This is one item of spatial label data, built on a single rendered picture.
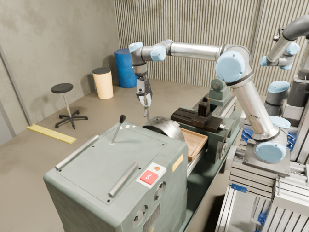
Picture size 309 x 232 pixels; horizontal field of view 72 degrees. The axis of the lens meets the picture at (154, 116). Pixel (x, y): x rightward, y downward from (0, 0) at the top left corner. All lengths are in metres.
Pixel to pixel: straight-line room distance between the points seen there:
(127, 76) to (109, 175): 4.00
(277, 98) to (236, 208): 1.11
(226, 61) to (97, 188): 0.75
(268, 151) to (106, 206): 0.72
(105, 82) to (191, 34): 2.02
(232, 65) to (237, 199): 1.63
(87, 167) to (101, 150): 0.13
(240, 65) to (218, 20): 3.73
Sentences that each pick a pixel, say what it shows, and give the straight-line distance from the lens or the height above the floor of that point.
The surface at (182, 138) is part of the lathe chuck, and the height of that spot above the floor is 1.13.
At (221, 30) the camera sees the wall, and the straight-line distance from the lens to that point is 4.64.
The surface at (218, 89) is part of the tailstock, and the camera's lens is 2.34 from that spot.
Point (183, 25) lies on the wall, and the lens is 4.84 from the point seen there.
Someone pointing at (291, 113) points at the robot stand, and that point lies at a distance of 1.44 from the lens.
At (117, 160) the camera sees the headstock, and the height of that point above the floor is 1.25.
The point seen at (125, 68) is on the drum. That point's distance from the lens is 4.84.
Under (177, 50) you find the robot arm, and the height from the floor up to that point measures 1.69.
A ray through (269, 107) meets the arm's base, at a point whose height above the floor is 1.23.
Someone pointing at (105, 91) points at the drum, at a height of 0.18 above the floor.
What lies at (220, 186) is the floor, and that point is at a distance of 2.68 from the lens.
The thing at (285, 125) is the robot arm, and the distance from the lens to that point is 1.19.
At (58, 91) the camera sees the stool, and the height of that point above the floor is 0.65.
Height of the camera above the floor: 1.98
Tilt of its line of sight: 31 degrees down
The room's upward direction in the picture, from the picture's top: 3 degrees counter-clockwise
